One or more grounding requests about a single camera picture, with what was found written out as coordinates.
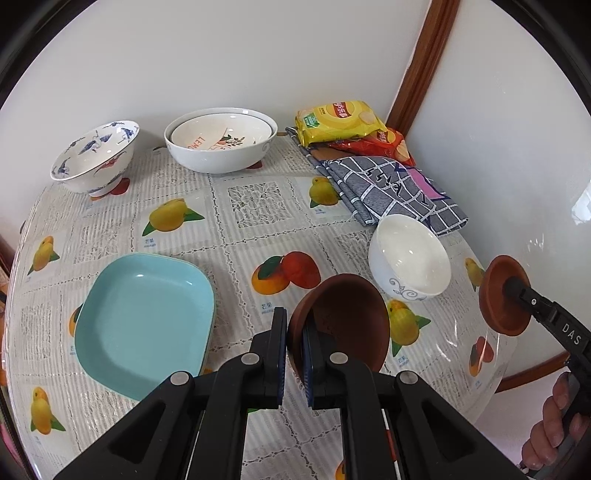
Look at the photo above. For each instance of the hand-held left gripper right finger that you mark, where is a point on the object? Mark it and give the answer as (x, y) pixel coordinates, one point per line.
(308, 369)

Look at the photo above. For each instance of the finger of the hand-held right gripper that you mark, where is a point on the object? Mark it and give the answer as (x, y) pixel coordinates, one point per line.
(519, 288)

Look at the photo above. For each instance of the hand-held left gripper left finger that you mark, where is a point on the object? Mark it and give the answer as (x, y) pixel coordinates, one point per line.
(279, 369)

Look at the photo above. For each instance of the small brown bowl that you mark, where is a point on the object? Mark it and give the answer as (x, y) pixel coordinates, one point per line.
(346, 314)
(496, 300)

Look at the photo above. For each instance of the green square plate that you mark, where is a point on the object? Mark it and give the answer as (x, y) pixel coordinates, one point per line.
(210, 339)

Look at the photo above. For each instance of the light blue square plate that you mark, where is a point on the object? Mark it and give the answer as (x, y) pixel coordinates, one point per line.
(143, 318)

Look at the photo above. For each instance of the person's right hand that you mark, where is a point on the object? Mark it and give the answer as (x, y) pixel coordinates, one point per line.
(549, 429)

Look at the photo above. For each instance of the brown wooden baseboard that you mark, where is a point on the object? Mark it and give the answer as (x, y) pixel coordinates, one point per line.
(531, 376)

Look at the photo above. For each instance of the plain white bowl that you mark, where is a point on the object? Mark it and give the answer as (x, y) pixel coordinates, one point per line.
(406, 254)

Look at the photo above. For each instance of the fruit printed tablecloth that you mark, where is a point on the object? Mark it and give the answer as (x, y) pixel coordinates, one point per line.
(258, 217)

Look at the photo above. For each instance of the grey checked cloth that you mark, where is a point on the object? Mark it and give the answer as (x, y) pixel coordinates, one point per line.
(378, 189)

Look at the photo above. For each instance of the red chip bag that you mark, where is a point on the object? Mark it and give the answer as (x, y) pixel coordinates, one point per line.
(378, 145)

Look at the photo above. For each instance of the large white bowl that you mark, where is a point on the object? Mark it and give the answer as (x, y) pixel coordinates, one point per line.
(217, 159)

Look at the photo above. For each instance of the yellow chip bag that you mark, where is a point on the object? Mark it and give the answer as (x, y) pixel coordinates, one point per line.
(337, 122)

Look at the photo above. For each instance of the brown wooden door trim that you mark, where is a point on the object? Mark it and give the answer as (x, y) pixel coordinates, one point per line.
(425, 60)

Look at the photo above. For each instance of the white bowl with fruit print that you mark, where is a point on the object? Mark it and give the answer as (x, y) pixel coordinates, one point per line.
(203, 134)

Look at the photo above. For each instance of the blue patterned white bowl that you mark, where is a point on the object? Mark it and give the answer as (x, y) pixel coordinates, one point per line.
(92, 170)

